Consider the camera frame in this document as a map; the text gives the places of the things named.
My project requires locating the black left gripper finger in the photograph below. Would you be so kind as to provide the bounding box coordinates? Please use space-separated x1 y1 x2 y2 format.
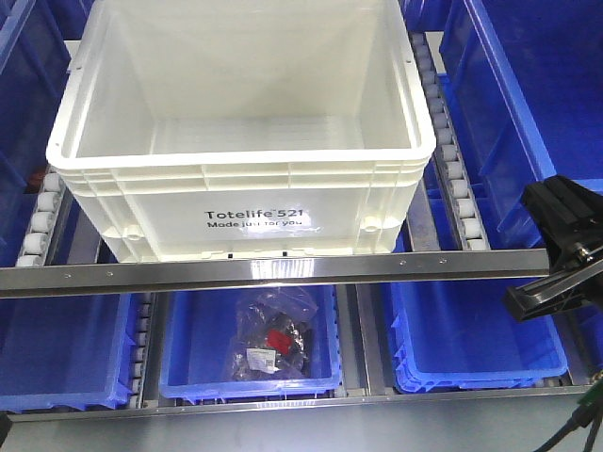
0 413 12 447

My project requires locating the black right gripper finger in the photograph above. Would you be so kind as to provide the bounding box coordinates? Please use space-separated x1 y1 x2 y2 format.
503 263 602 321
521 175 602 272

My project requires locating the white Totelife plastic tote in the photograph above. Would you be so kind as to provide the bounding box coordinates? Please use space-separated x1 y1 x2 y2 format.
46 1 436 263

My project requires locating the blue lower left bin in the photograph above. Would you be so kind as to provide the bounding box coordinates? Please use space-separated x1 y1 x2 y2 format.
1 294 140 413

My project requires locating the white right roller track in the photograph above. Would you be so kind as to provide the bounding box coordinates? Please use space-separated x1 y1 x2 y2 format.
410 33 491 251

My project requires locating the white roller track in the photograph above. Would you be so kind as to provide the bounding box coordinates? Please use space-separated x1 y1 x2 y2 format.
410 33 491 251
15 169 66 267

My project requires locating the blue lower storage bin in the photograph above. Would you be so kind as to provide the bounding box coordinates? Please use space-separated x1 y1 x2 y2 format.
381 279 568 394

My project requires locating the blue storage bin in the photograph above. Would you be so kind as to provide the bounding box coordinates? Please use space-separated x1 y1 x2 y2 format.
440 1 602 249
381 279 568 394

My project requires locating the white left roller track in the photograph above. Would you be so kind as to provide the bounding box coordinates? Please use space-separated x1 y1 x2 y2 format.
15 169 66 267

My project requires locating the lower left roller track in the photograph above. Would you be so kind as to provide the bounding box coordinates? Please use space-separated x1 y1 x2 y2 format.
128 293 155 410

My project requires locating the blue lower centre bin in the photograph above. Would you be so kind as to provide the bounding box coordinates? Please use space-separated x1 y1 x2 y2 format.
159 285 341 404

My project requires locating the clear bag of parts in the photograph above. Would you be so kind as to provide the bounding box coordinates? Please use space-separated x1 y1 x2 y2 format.
223 286 318 381

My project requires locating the blue upper left bin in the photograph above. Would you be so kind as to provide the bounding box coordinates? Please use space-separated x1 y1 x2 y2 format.
1 1 92 266

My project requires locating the black cable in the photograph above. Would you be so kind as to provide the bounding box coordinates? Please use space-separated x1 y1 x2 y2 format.
583 413 603 452
536 409 599 452

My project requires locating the grey metal shelf frame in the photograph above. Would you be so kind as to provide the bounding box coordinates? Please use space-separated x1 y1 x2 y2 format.
0 30 603 423

